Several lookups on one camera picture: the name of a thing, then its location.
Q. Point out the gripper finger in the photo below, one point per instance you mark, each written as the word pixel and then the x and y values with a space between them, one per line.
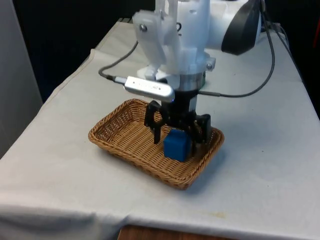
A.
pixel 206 127
pixel 157 133

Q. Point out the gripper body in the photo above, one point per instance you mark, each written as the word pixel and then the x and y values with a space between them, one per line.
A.
pixel 185 105

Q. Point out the blue cube block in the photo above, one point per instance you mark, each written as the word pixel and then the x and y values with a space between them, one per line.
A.
pixel 175 146

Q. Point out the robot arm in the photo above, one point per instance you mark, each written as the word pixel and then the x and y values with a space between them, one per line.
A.
pixel 190 32

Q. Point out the wicker basket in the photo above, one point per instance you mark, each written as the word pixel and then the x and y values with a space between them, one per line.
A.
pixel 130 140

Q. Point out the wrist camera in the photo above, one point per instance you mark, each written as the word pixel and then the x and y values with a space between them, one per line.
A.
pixel 147 88

